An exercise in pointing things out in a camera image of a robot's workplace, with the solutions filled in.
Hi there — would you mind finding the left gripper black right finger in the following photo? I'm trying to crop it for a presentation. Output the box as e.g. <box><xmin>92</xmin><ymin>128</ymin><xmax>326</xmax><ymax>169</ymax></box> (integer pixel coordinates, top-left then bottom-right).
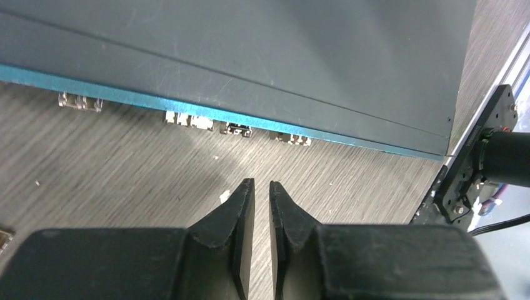
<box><xmin>269</xmin><ymin>181</ymin><xmax>506</xmax><ymax>299</ymax></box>

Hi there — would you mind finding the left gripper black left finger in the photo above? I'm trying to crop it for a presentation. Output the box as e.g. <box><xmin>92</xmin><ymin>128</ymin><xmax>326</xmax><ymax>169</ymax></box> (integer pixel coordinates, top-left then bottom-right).
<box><xmin>1</xmin><ymin>178</ymin><xmax>255</xmax><ymax>299</ymax></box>

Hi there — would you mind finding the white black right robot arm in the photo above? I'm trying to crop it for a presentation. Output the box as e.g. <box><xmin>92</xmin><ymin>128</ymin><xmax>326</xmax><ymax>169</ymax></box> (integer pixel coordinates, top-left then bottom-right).
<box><xmin>473</xmin><ymin>131</ymin><xmax>529</xmax><ymax>188</ymax></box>

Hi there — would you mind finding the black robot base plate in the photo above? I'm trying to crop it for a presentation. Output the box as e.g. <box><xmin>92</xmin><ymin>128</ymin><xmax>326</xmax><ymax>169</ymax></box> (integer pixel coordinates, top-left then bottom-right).
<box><xmin>409</xmin><ymin>84</ymin><xmax>518</xmax><ymax>231</ymax></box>

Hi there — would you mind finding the dark grey network switch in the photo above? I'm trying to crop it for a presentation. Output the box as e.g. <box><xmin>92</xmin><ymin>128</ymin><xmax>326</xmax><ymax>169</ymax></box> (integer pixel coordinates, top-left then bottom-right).
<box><xmin>1</xmin><ymin>1</ymin><xmax>476</xmax><ymax>160</ymax></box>

